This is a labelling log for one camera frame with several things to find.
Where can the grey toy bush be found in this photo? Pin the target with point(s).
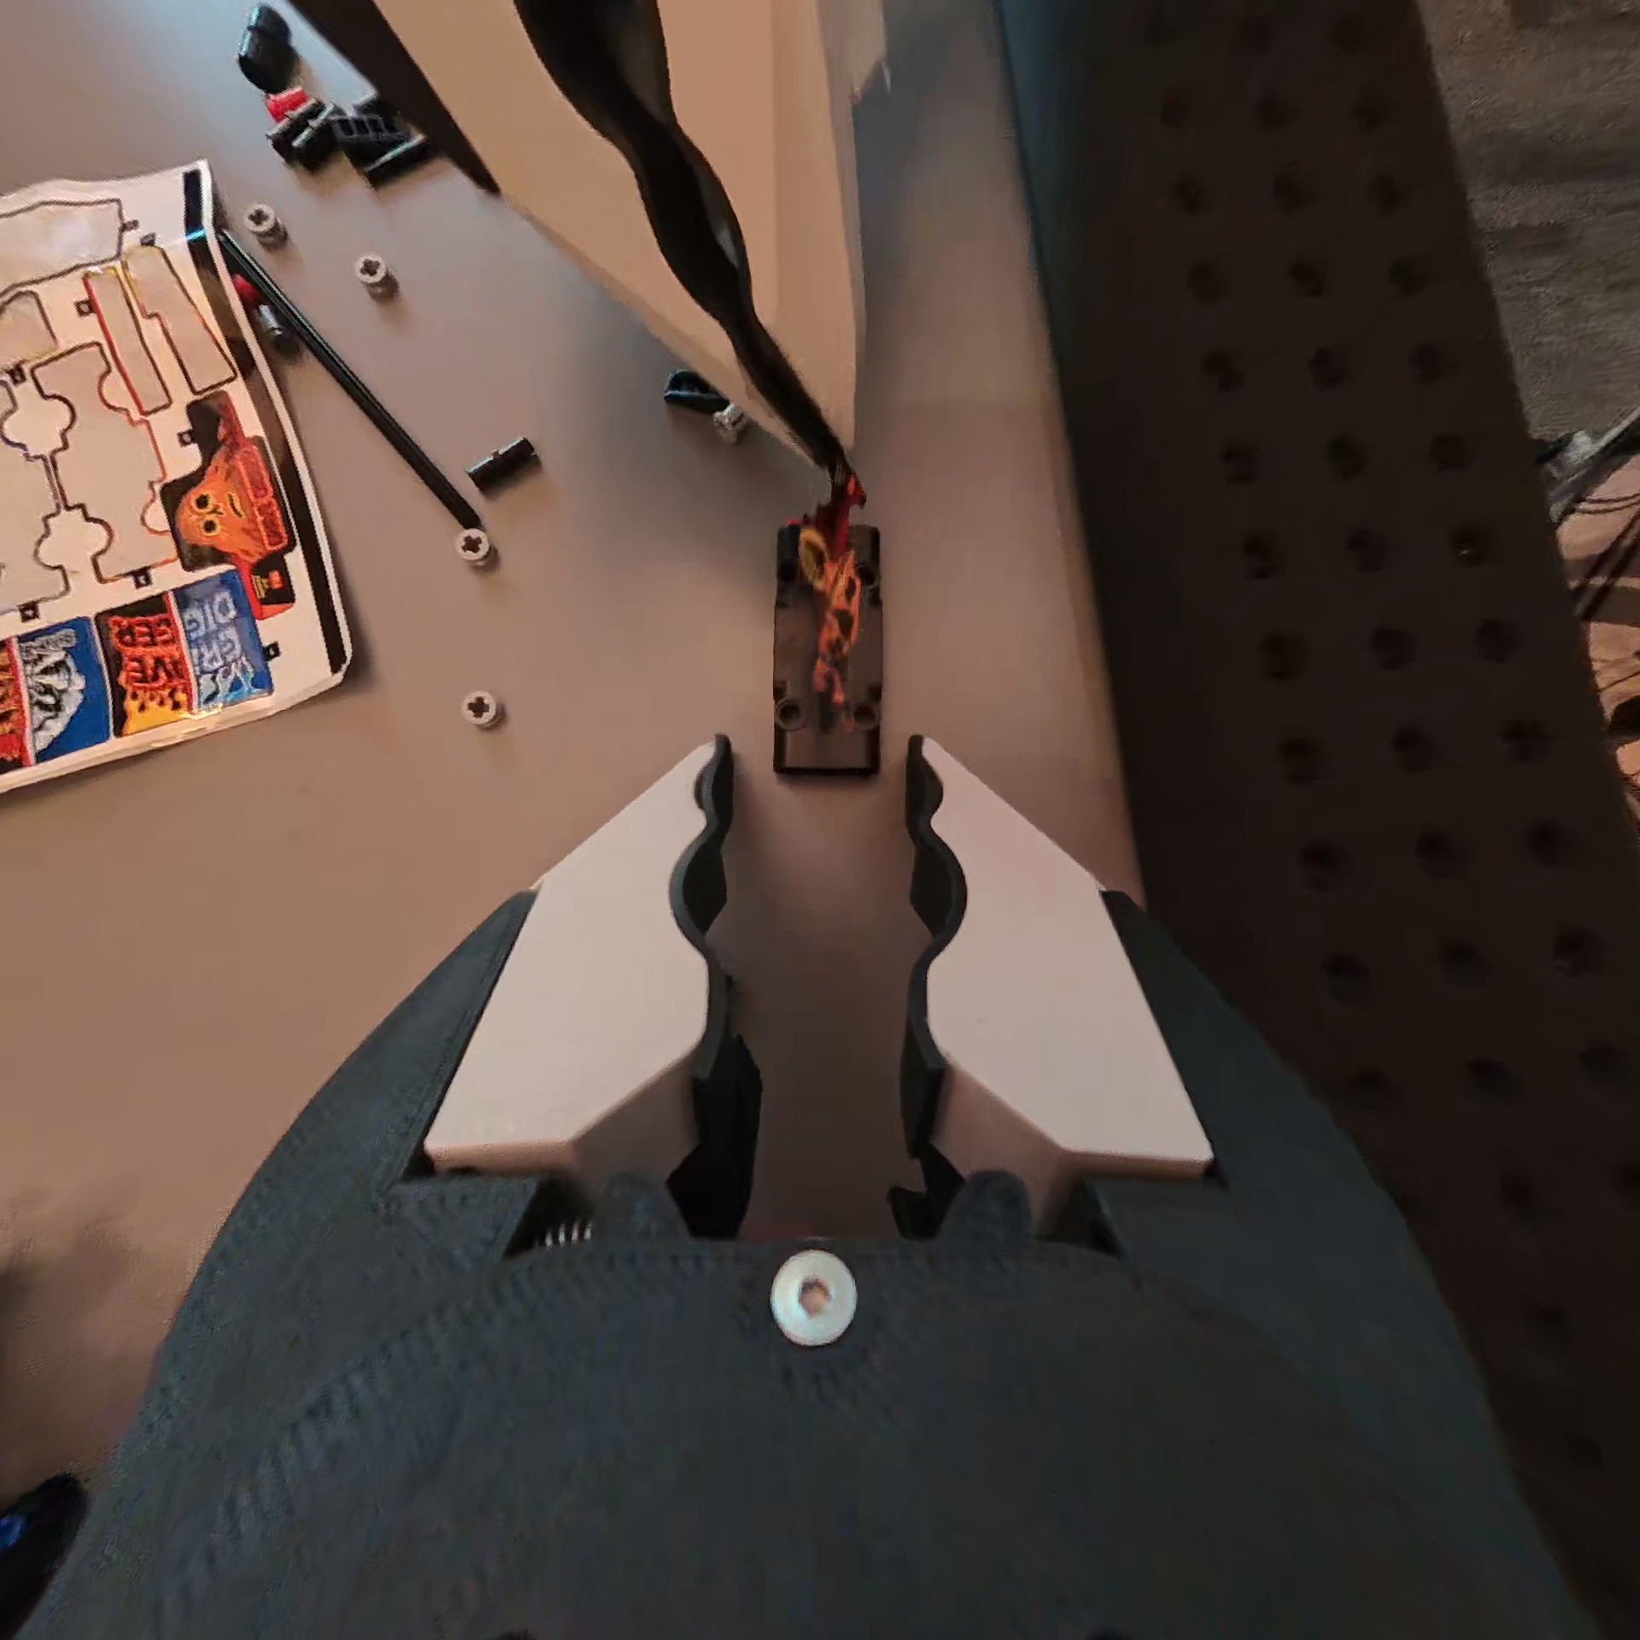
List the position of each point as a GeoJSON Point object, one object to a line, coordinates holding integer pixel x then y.
{"type": "Point", "coordinates": [375, 272]}
{"type": "Point", "coordinates": [266, 224]}
{"type": "Point", "coordinates": [481, 709]}
{"type": "Point", "coordinates": [474, 547]}

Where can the black toy grille tile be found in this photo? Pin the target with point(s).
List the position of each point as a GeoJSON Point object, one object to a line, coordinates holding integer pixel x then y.
{"type": "Point", "coordinates": [367, 128]}

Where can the orange flame sticker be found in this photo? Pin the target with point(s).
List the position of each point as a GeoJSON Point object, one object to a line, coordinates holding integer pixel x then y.
{"type": "Point", "coordinates": [833, 601]}

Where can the black toy grille slope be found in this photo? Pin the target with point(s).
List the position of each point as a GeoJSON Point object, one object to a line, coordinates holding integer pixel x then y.
{"type": "Point", "coordinates": [693, 388]}

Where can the grey desk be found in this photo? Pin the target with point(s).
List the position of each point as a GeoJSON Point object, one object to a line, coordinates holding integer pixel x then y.
{"type": "Point", "coordinates": [577, 641]}

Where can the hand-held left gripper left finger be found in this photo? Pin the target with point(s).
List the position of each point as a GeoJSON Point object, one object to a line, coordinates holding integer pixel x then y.
{"type": "Point", "coordinates": [577, 1025]}

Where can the small dark toy pin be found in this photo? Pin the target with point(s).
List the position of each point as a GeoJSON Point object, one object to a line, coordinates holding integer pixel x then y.
{"type": "Point", "coordinates": [276, 323]}

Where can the long black toy axle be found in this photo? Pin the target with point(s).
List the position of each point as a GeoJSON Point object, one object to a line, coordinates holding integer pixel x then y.
{"type": "Point", "coordinates": [346, 378]}

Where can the black toy connector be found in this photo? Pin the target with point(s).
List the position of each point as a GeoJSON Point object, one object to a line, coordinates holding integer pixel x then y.
{"type": "Point", "coordinates": [268, 33]}

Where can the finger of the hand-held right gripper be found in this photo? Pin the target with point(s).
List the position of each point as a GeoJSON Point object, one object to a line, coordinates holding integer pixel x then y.
{"type": "Point", "coordinates": [539, 103]}
{"type": "Point", "coordinates": [795, 154]}

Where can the sticker sheet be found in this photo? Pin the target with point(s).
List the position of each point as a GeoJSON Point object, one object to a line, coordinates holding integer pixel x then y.
{"type": "Point", "coordinates": [90, 448]}

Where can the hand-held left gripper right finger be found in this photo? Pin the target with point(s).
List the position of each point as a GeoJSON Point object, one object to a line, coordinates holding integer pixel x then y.
{"type": "Point", "coordinates": [1064, 1025]}

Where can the white toy spool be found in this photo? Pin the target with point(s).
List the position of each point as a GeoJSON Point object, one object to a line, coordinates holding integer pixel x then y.
{"type": "Point", "coordinates": [731, 419]}

